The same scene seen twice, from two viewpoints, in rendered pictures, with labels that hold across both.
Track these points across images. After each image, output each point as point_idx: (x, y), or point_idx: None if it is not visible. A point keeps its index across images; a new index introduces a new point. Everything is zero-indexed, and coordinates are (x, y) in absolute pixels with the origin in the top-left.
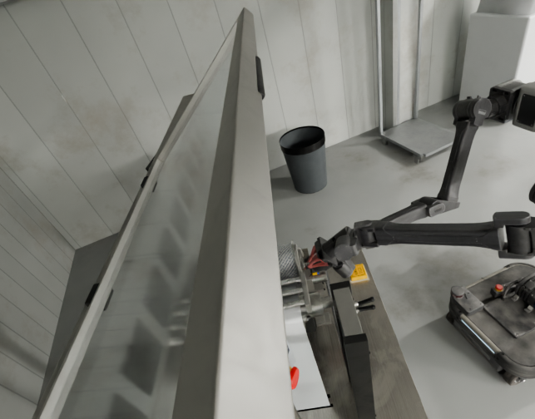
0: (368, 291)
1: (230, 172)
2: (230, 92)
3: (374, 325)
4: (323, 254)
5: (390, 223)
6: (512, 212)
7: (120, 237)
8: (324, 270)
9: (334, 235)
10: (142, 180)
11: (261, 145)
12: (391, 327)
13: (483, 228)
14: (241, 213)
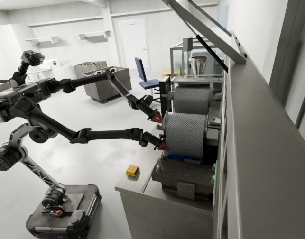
0: (136, 161)
1: None
2: None
3: (146, 149)
4: (155, 108)
5: (126, 95)
6: (108, 74)
7: (241, 49)
8: (156, 125)
9: (146, 107)
10: (246, 53)
11: None
12: (141, 147)
13: (115, 79)
14: None
